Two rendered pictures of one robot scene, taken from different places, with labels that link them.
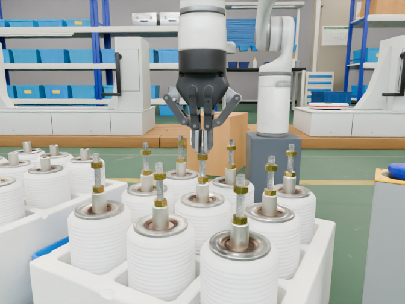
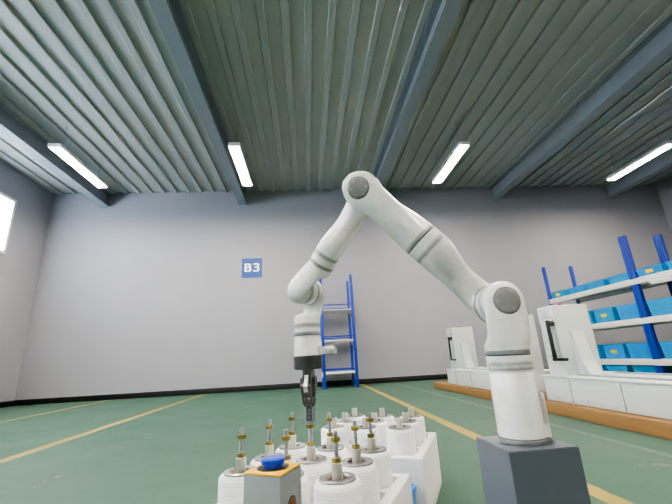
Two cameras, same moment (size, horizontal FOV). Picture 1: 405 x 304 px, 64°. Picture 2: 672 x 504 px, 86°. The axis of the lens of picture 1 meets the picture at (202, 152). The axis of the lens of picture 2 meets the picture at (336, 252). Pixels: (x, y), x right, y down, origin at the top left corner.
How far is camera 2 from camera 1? 1.10 m
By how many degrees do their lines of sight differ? 86
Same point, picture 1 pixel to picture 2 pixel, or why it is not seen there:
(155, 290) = not seen: hidden behind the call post
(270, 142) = (488, 448)
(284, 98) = (499, 386)
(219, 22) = (298, 340)
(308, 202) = (318, 488)
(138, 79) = not seen: outside the picture
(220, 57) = (298, 360)
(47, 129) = (619, 404)
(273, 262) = (224, 481)
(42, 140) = (610, 418)
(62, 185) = (363, 440)
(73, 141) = (645, 426)
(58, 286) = not seen: hidden behind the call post
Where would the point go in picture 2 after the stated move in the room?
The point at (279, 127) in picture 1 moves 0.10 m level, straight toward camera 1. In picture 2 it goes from (502, 428) to (452, 430)
